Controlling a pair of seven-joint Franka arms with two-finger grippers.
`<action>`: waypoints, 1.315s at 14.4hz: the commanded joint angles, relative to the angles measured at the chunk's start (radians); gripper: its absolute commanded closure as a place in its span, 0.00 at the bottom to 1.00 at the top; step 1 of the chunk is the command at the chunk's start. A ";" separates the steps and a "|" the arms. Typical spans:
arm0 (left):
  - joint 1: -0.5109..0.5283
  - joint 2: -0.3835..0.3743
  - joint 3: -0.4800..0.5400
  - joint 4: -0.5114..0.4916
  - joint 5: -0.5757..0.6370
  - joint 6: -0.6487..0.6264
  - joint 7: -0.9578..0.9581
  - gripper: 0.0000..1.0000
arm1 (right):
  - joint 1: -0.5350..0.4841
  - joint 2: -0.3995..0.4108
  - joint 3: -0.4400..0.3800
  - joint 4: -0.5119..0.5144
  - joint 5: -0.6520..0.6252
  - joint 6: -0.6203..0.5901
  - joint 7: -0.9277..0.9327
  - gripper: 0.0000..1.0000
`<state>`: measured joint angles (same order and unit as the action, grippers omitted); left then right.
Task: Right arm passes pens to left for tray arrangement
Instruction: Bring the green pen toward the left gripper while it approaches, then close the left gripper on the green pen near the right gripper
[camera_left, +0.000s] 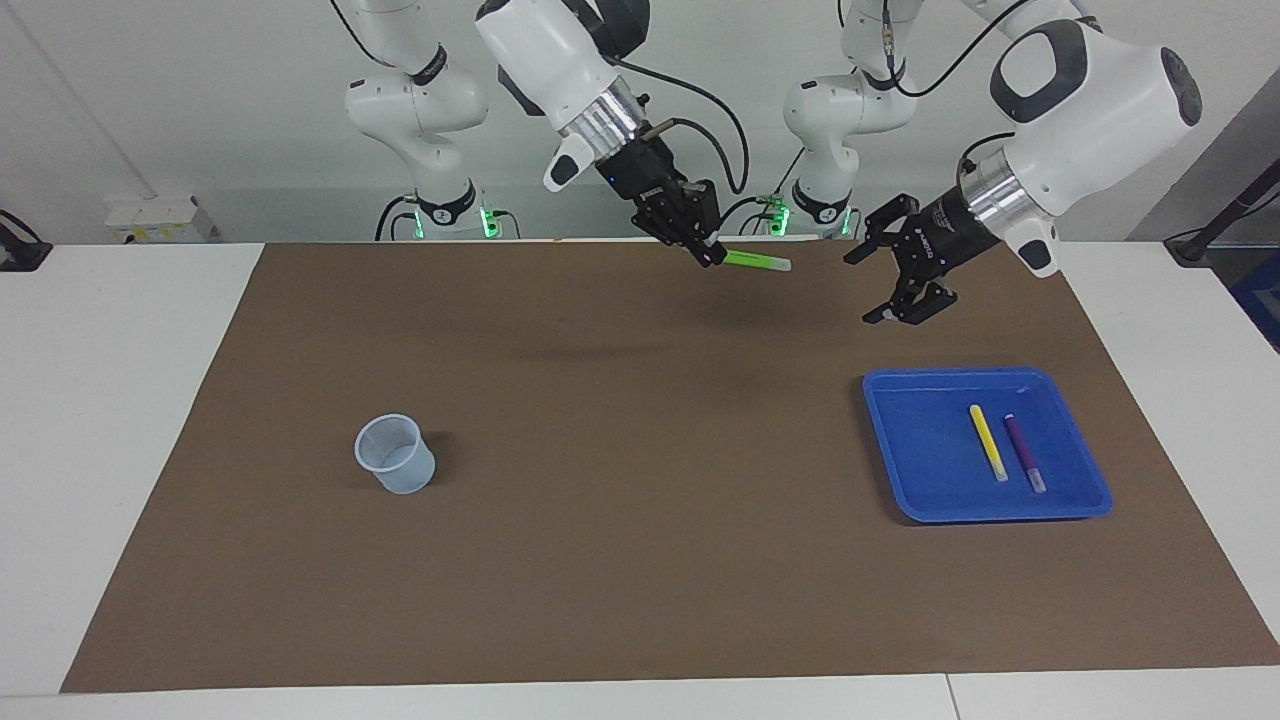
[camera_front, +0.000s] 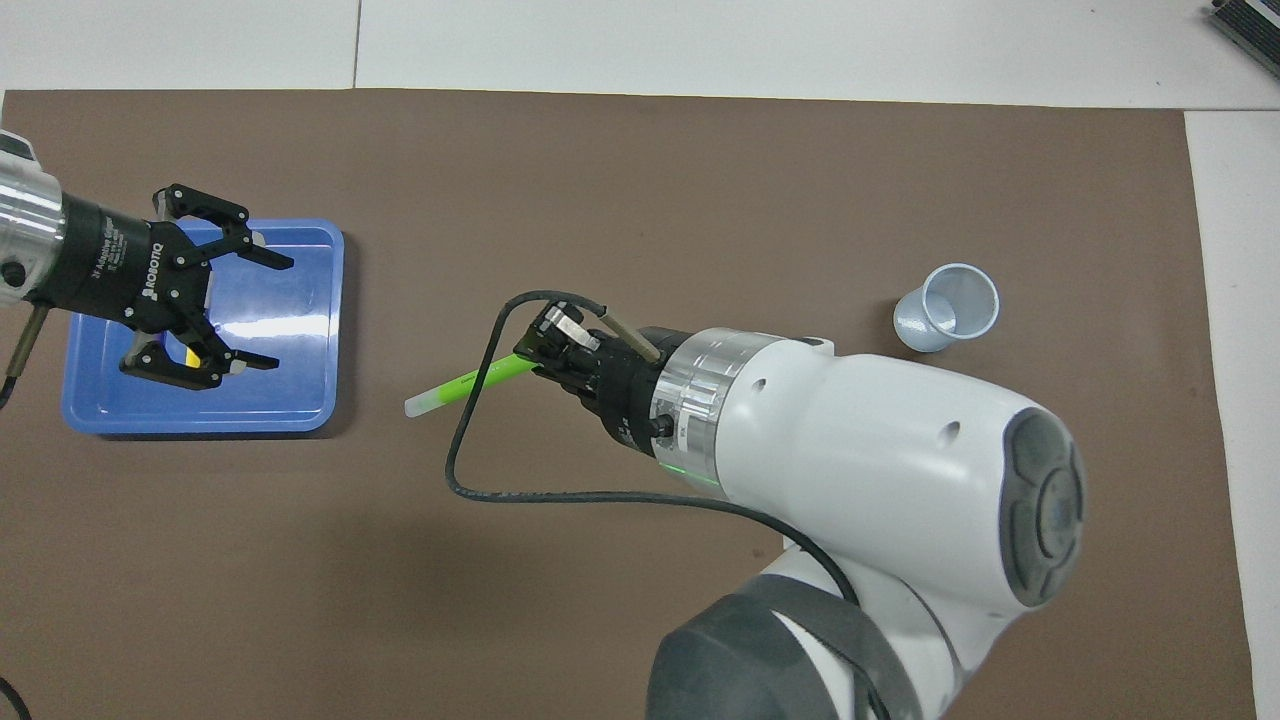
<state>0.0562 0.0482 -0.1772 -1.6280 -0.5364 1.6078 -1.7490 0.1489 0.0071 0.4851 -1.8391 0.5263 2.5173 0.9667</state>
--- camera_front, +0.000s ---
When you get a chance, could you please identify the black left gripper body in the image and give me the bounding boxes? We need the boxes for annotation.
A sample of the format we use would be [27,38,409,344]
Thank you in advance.
[40,193,213,336]

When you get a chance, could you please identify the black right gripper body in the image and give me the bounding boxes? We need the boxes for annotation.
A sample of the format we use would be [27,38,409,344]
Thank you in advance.
[575,328,691,459]

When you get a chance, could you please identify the green pen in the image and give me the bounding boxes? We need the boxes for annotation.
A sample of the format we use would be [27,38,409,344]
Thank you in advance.
[404,355,541,420]

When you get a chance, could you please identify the blue plastic tray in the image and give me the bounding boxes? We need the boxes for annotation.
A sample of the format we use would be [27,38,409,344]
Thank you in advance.
[62,218,346,436]

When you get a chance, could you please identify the brown table mat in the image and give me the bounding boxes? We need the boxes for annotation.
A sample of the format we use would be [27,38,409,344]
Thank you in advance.
[0,88,1256,720]

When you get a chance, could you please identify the clear plastic cup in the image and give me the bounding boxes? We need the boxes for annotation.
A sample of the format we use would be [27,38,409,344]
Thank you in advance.
[893,263,1001,353]

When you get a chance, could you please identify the grey ribbed device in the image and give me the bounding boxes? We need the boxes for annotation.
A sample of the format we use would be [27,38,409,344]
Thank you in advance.
[1205,0,1280,66]

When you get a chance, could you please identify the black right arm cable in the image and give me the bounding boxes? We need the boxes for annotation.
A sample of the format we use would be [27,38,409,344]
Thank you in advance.
[445,290,891,720]

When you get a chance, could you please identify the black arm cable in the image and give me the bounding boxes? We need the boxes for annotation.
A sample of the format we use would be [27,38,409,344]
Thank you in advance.
[445,290,891,720]
[0,303,51,411]

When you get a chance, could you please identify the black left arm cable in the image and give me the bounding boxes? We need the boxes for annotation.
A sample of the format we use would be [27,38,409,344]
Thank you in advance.
[0,303,51,411]

